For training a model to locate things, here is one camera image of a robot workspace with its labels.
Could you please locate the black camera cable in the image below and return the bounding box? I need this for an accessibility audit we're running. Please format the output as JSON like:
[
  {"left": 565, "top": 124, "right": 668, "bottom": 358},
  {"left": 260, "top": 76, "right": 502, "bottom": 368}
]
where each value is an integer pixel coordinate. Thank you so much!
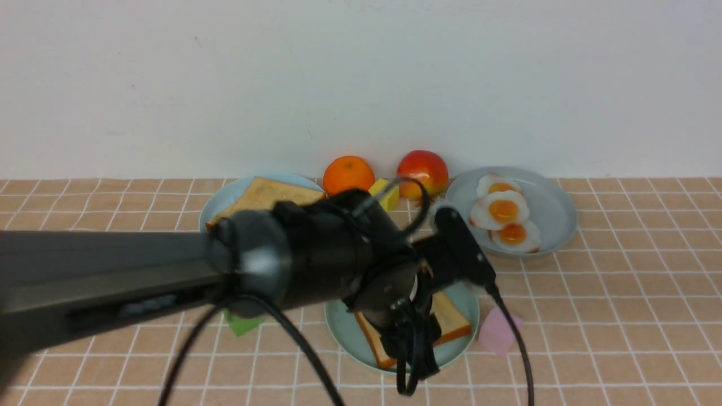
[{"left": 158, "top": 178, "right": 535, "bottom": 406}]

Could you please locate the teal centre plate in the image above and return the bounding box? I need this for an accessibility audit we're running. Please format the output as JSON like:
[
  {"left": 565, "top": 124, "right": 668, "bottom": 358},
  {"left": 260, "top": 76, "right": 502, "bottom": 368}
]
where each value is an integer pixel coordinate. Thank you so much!
[{"left": 325, "top": 284, "right": 481, "bottom": 374}]

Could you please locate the light blue bread plate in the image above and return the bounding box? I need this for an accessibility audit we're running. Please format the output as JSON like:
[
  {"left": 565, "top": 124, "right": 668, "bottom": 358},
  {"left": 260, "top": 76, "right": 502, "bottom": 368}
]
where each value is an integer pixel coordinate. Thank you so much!
[{"left": 199, "top": 173, "right": 324, "bottom": 233}]

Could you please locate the orange fruit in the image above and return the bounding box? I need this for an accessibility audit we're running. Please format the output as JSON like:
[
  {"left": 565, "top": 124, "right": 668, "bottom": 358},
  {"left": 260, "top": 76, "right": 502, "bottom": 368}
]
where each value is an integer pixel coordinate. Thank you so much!
[{"left": 322, "top": 155, "right": 376, "bottom": 196}]

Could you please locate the green cube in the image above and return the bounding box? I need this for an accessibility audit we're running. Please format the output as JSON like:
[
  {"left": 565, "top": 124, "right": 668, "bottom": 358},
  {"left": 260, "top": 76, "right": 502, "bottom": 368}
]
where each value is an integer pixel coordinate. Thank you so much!
[{"left": 223, "top": 310, "right": 264, "bottom": 337}]

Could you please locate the red apple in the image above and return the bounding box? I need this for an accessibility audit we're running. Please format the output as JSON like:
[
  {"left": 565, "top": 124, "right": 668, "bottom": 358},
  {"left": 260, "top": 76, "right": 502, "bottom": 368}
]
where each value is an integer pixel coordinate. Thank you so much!
[{"left": 397, "top": 150, "right": 450, "bottom": 200}]

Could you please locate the grey egg plate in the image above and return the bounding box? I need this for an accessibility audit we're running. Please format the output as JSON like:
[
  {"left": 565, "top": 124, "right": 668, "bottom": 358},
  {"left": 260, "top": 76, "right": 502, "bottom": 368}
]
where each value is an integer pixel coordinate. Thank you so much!
[{"left": 446, "top": 166, "right": 578, "bottom": 259}]

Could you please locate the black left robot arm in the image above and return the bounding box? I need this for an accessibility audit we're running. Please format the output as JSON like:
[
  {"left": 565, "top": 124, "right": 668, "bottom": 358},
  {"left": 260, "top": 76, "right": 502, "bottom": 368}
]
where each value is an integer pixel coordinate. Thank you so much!
[{"left": 2, "top": 189, "right": 431, "bottom": 391}]

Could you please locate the yellow cube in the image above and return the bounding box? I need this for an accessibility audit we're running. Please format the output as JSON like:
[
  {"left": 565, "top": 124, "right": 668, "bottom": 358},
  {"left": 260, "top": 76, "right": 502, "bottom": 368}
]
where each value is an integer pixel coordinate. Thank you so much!
[{"left": 368, "top": 178, "right": 400, "bottom": 211}]

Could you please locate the fried egg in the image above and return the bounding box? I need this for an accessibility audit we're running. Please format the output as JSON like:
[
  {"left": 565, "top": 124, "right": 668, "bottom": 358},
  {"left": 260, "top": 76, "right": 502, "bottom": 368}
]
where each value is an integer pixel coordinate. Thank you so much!
[
  {"left": 468, "top": 191, "right": 530, "bottom": 231},
  {"left": 476, "top": 173, "right": 523, "bottom": 198},
  {"left": 487, "top": 220, "right": 542, "bottom": 254}
]

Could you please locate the pink cube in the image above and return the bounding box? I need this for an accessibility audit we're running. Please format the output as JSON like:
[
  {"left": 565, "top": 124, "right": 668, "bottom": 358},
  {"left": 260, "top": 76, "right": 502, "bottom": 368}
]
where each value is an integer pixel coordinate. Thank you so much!
[{"left": 478, "top": 307, "right": 517, "bottom": 357}]

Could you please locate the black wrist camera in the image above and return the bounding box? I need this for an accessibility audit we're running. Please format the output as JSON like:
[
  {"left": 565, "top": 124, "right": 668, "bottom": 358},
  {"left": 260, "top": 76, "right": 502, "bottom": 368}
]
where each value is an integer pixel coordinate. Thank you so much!
[{"left": 413, "top": 206, "right": 497, "bottom": 293}]

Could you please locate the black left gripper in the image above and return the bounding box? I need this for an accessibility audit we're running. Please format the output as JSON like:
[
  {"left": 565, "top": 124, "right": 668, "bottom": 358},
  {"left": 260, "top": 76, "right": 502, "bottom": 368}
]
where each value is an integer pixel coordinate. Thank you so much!
[{"left": 346, "top": 258, "right": 443, "bottom": 378}]

